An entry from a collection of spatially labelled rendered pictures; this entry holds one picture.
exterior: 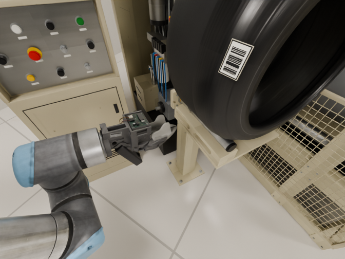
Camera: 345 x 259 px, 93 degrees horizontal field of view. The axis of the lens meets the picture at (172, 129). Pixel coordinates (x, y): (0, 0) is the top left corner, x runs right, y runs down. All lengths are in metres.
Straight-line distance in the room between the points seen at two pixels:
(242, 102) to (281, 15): 0.16
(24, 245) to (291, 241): 1.52
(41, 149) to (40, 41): 0.67
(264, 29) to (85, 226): 0.50
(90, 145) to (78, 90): 0.67
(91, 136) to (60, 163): 0.08
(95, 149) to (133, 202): 1.12
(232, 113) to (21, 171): 0.45
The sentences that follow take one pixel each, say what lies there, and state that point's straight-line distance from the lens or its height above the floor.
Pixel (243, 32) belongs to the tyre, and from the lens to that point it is 0.34.
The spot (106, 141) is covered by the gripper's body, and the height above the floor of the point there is 1.08.
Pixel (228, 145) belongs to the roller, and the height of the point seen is 0.92.
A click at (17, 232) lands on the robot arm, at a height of 1.09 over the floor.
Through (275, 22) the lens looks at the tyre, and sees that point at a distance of 0.35.
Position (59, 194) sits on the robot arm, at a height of 0.99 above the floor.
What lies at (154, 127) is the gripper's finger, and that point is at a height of 1.03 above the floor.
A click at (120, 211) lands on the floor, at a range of 1.49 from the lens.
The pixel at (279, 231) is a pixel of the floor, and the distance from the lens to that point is 1.61.
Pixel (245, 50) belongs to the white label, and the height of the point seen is 1.27.
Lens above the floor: 1.38
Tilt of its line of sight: 47 degrees down
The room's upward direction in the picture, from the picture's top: straight up
